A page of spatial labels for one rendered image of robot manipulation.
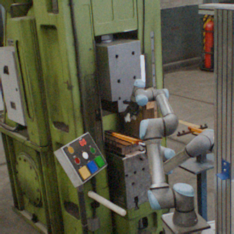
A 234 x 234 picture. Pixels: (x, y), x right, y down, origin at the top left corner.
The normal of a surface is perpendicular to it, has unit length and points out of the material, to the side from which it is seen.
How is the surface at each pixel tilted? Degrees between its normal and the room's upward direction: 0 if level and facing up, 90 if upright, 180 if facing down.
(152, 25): 90
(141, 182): 90
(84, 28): 90
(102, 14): 90
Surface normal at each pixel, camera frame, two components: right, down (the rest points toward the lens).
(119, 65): 0.59, 0.24
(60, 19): -0.80, 0.25
